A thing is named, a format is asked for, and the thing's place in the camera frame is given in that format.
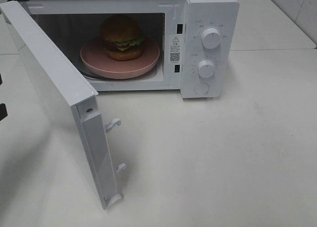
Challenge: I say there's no white microwave oven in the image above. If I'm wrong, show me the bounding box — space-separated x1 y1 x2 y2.
0 0 239 100

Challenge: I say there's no pink plate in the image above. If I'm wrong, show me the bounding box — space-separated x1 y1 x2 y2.
80 38 160 79

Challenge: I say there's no glass microwave turntable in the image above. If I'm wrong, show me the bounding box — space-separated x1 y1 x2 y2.
79 65 163 81

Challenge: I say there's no white lower timer knob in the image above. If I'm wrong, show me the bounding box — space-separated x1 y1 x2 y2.
197 59 216 78

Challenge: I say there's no warning label sticker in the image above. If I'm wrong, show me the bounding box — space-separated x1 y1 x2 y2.
167 34 183 63

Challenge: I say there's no white upper power knob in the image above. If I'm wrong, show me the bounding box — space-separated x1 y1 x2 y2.
200 26 222 49

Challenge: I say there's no burger with lettuce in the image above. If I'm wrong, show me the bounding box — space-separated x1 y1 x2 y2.
100 14 146 61

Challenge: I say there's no round door release button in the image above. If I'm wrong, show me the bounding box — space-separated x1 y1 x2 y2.
194 83 210 95

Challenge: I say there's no white microwave door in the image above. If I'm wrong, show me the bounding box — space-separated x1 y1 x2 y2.
0 1 126 209

